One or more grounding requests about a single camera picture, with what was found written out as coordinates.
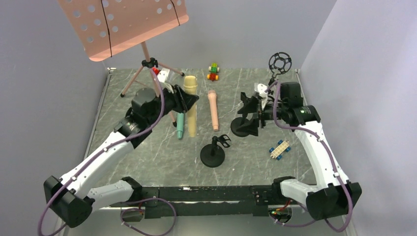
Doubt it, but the yellow toy microphone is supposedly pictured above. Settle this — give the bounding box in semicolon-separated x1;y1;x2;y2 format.
183;76;198;137

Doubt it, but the black mic stand with clip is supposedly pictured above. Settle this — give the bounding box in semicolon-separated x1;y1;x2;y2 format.
230;92;258;137

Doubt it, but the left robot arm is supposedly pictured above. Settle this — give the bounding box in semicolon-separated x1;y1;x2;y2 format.
43;85;199;228

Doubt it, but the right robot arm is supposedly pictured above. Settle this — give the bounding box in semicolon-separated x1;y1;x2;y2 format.
231;82;362;221

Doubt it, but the pink music stand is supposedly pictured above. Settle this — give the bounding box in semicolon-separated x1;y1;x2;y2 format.
57;0;190;128

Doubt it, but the green toy microphone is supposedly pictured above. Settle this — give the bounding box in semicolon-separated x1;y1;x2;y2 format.
177;113;185;140

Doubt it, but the pink toy microphone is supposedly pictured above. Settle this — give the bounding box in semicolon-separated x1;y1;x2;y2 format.
208;90;219;131

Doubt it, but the green red brick car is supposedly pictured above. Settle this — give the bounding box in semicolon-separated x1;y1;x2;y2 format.
207;63;219;81

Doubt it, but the beige blue brick car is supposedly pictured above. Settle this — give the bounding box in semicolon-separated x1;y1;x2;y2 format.
269;140;291;160

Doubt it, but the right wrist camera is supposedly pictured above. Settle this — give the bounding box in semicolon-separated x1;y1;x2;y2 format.
254;83;268;101

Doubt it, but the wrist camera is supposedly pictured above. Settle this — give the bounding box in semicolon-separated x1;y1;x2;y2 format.
254;83;268;101
152;67;174;85

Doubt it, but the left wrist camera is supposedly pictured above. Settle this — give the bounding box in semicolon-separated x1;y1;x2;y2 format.
152;67;174;85

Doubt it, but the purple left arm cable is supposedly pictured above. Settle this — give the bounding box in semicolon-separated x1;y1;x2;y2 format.
37;66;165;236

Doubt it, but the black shock-mount boom stand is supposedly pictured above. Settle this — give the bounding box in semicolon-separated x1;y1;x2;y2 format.
266;52;292;92

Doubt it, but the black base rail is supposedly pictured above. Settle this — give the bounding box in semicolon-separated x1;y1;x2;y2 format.
112;185;289;219

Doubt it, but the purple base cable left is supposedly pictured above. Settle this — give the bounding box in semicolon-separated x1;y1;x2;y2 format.
120;198;177;236

